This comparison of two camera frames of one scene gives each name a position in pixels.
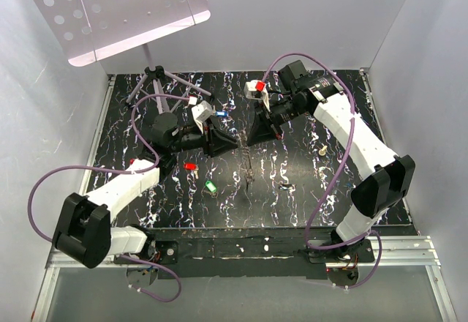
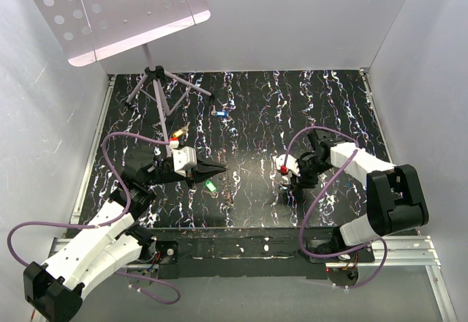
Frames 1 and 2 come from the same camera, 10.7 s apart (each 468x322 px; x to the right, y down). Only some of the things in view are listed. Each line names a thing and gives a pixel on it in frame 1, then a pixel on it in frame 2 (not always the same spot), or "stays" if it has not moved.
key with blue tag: x=221 y=113 stays
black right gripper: x=262 y=130 → x=303 y=181
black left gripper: x=215 y=140 → x=204 y=170
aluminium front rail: x=410 y=252 stays
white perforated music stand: x=95 y=15 stays
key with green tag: x=212 y=189 stays
